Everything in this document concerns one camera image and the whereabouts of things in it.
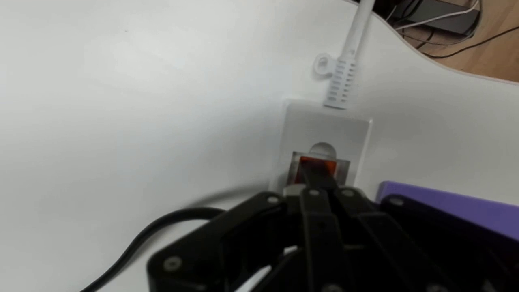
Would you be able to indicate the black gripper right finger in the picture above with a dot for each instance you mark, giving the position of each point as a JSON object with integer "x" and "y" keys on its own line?
{"x": 390, "y": 249}

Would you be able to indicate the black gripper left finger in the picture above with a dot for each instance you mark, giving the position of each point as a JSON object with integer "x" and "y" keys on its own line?
{"x": 233, "y": 237}

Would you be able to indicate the white power strip orange switch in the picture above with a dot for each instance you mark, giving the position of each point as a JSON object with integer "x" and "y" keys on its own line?
{"x": 325, "y": 127}

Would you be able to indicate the purple mat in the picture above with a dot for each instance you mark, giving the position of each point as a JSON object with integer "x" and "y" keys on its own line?
{"x": 460, "y": 208}

